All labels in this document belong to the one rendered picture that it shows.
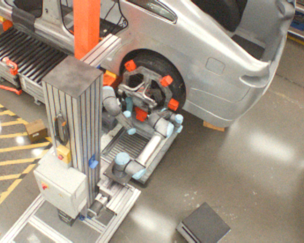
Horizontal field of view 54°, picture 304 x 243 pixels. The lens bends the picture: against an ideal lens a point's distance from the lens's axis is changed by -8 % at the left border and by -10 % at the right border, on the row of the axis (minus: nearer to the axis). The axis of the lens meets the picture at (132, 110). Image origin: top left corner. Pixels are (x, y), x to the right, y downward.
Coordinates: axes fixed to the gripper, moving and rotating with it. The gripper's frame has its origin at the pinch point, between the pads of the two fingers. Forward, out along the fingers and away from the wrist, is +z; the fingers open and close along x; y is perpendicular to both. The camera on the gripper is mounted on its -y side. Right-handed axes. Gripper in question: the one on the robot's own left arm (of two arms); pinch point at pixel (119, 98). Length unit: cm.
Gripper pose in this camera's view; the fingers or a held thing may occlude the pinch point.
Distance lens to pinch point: 324.7
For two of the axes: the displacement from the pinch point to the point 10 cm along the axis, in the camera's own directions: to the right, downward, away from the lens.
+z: -2.6, -7.6, 5.9
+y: -0.3, 6.2, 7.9
